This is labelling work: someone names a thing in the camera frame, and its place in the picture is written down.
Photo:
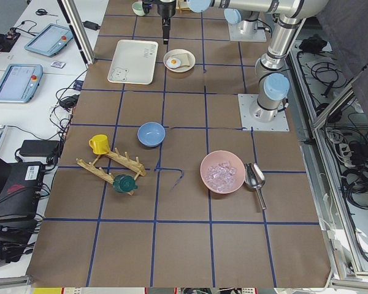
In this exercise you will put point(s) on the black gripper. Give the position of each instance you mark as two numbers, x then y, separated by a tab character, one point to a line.
166	8

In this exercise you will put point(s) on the round cream plate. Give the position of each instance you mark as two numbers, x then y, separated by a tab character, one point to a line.
178	51

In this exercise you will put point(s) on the bottom bread slice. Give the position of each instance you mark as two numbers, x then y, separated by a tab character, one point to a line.
184	57

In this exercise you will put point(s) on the light green bowl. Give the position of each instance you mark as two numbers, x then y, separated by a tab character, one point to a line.
138	9

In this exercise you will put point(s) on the fried egg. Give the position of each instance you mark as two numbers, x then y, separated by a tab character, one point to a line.
173	62

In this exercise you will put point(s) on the white bear serving tray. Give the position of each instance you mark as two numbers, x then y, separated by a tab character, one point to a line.
133	62

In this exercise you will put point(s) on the blue bowl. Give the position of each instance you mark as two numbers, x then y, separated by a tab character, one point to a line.
151	134

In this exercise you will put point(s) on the blue teach pendant far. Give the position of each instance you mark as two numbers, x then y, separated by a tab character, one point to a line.
52	39

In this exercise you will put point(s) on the blue teach pendant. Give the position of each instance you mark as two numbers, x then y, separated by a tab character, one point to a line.
52	39
19	83

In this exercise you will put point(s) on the black scissors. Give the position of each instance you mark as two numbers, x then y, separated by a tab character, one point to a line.
42	12

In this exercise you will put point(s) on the yellow cup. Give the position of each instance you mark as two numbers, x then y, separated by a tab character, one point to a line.
99	144

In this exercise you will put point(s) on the blue teach pendant near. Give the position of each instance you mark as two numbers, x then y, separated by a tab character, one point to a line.
19	83

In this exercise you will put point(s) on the pink bowl with ice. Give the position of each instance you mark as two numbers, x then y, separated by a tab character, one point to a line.
222	172

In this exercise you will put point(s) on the dark green cup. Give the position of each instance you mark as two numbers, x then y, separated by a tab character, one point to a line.
124	184

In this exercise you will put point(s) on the metal ice scoop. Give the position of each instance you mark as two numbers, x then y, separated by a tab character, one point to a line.
254	179

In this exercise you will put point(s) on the black power adapter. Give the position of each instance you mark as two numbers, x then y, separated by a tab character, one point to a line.
38	148

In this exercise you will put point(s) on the white power strip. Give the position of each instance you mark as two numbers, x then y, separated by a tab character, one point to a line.
341	147

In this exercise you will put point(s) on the black electronics box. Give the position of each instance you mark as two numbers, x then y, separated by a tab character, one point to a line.
19	185

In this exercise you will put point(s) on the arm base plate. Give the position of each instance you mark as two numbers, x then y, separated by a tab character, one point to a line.
247	31
255	118

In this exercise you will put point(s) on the aluminium frame post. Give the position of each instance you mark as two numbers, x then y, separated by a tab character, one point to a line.
72	17

